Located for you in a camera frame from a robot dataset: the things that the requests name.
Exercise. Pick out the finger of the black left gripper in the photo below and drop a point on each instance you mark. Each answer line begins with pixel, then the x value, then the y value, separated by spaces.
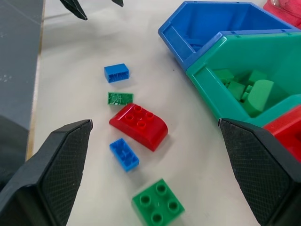
pixel 75 8
pixel 118 2

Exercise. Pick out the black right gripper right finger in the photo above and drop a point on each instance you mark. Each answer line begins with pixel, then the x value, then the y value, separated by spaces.
pixel 263 174

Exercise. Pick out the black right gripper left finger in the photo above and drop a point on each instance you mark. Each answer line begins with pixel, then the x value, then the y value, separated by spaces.
pixel 47 179

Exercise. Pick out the red plastic storage bin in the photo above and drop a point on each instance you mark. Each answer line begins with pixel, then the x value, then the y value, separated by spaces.
pixel 287 131

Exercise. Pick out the blue hollow building brick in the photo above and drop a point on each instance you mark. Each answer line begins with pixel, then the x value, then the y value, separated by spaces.
pixel 124 154
pixel 116 73

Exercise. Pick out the large curved green brick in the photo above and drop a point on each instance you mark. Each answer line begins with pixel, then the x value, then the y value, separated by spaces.
pixel 258 95

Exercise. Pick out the blue brick in bin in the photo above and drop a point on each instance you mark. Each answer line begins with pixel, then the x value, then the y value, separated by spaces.
pixel 195 43

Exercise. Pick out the green square brick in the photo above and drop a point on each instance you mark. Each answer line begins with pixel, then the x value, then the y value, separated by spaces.
pixel 257 76
pixel 223 75
pixel 236 90

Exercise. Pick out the blue plastic storage bin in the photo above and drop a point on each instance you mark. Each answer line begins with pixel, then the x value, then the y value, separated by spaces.
pixel 211 21

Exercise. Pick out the flat green building brick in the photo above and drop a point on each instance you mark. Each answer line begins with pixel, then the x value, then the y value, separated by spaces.
pixel 120 99

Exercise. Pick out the red curved building brick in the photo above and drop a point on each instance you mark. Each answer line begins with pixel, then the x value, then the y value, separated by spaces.
pixel 138 127

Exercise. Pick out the green four-stud building brick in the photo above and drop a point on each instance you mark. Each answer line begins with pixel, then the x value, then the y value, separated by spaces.
pixel 157 204

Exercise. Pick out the green plastic storage bin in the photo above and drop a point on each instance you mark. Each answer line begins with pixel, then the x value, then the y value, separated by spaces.
pixel 258 49

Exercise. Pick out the pink red object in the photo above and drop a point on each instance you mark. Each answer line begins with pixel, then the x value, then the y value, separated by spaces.
pixel 285 11

